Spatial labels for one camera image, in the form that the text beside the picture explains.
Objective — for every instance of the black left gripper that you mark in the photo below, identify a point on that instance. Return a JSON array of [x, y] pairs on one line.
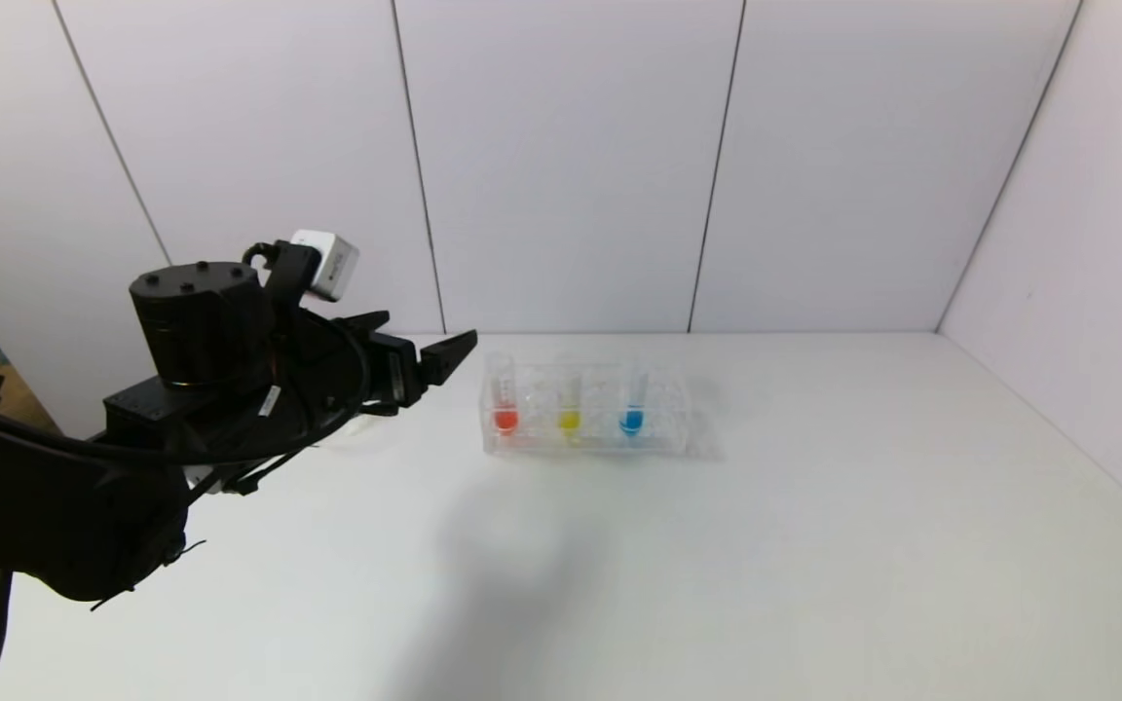
[[397, 371]]

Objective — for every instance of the test tube with red pigment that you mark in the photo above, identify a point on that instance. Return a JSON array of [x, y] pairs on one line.
[[504, 419]]

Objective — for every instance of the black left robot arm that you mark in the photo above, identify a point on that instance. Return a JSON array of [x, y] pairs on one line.
[[55, 506]]

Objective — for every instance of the test tube with yellow pigment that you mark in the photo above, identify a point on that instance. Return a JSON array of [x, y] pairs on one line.
[[569, 421]]

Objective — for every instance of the clear plastic test tube rack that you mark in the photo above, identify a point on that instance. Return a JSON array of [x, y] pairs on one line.
[[600, 438]]

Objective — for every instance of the test tube with blue pigment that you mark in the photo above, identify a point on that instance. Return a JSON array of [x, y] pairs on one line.
[[631, 421]]

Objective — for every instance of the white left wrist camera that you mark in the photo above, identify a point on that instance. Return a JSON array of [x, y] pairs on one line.
[[332, 263]]

